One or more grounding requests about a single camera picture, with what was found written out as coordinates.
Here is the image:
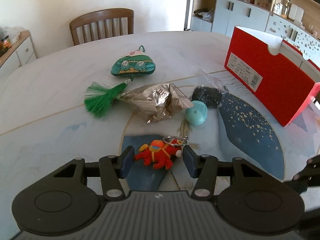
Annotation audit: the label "red figure keychain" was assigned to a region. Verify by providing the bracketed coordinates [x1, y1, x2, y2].
[134, 136, 189, 170]

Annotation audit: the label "silver foil snack bag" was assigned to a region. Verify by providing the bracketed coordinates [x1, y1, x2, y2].
[118, 83, 194, 123]

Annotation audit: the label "black item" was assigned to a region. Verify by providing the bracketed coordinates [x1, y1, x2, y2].
[190, 67, 230, 109]

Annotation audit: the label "green sachet with tassel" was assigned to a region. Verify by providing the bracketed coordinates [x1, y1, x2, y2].
[84, 45, 156, 118]

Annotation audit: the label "red white cardboard box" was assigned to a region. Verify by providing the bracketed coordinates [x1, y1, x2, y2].
[225, 26, 319, 127]

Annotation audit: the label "wooden chair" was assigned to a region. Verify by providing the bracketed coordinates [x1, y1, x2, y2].
[69, 8, 134, 46]

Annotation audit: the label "wooden top sideboard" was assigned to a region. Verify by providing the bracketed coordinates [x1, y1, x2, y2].
[0, 30, 37, 79]

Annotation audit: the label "white kitchen cabinets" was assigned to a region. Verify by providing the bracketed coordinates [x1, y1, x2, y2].
[190, 0, 319, 80]

